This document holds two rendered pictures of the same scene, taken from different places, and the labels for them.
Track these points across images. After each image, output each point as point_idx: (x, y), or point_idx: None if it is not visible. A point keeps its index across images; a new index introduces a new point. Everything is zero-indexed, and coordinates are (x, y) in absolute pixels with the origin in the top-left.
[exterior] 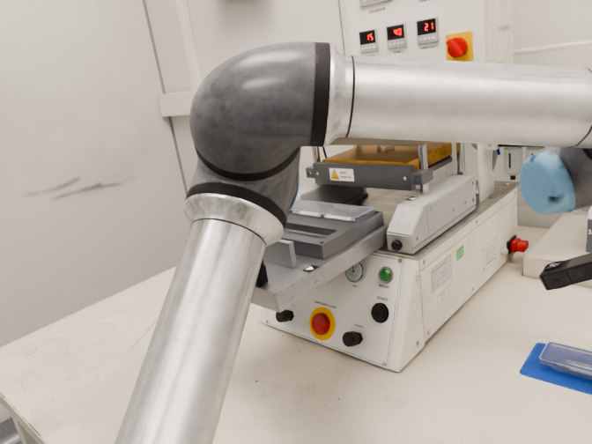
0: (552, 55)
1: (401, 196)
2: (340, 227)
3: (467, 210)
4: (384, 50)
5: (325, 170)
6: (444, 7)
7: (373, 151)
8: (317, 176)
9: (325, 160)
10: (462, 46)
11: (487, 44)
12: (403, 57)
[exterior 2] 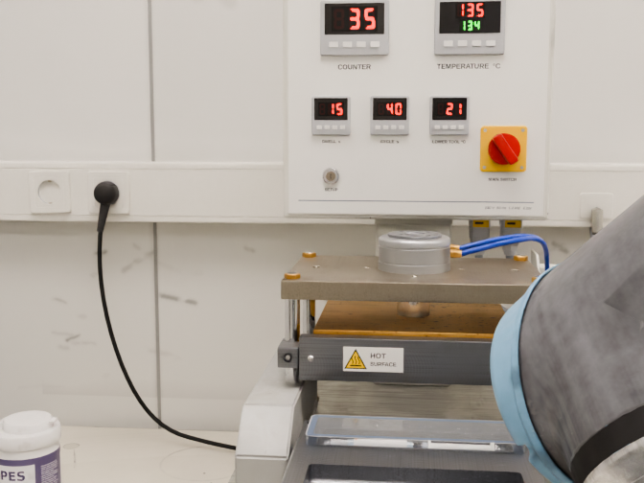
0: None
1: (383, 398)
2: (514, 466)
3: None
4: (361, 136)
5: (332, 351)
6: (481, 83)
7: (385, 313)
8: (309, 364)
9: (322, 332)
10: (515, 148)
11: (548, 150)
12: (398, 152)
